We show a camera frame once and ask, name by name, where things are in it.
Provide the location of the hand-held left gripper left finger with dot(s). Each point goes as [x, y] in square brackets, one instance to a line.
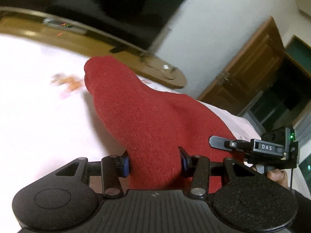
[125, 166]

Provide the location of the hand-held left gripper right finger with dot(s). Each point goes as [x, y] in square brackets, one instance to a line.
[184, 163]

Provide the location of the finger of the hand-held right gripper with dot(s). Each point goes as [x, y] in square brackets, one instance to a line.
[226, 143]

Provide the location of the red knitted sock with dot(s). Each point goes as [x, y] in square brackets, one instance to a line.
[145, 116]

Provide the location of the person's right forearm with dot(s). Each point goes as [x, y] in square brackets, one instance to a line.
[302, 208]

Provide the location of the person's right hand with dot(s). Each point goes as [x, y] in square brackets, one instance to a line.
[275, 176]

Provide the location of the dark glass window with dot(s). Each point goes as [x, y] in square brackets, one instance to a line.
[289, 89]

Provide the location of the wooden cabinet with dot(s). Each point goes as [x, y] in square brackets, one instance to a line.
[250, 72]

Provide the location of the white bed sheet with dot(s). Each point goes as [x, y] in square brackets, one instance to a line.
[36, 116]

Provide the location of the wooden television stand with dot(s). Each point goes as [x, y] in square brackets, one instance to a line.
[97, 41]

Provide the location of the grey set-top box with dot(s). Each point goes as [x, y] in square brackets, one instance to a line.
[63, 25]

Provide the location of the black flat television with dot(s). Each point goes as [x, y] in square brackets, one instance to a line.
[109, 2]

